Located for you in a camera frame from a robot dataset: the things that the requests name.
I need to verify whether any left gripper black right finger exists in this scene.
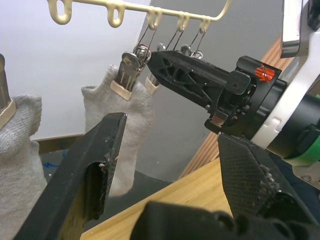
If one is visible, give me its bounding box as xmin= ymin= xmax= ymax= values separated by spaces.
xmin=216 ymin=133 xmax=313 ymax=221

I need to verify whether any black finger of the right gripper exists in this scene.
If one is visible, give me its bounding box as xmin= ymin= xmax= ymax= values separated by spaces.
xmin=146 ymin=50 xmax=236 ymax=111

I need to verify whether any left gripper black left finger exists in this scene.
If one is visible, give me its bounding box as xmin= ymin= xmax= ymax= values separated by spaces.
xmin=13 ymin=112 xmax=128 ymax=240

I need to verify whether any metal clip with cream tips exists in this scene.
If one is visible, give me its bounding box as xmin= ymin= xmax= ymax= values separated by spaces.
xmin=0 ymin=53 xmax=17 ymax=130
xmin=180 ymin=28 xmax=206 ymax=59
xmin=144 ymin=26 xmax=186 ymax=96
xmin=109 ymin=24 xmax=159 ymax=101

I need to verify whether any cream plastic clip hanger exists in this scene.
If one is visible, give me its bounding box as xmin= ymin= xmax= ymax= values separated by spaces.
xmin=46 ymin=0 xmax=233 ymax=33

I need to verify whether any wooden slatted panel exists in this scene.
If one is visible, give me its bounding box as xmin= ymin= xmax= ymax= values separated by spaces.
xmin=176 ymin=34 xmax=285 ymax=180

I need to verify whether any grey knit sock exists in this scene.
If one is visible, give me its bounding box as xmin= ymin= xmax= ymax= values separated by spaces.
xmin=80 ymin=64 xmax=155 ymax=197
xmin=0 ymin=94 xmax=49 ymax=240

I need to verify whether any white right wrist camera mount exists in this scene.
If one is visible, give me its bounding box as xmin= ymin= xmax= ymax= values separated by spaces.
xmin=249 ymin=0 xmax=320 ymax=151

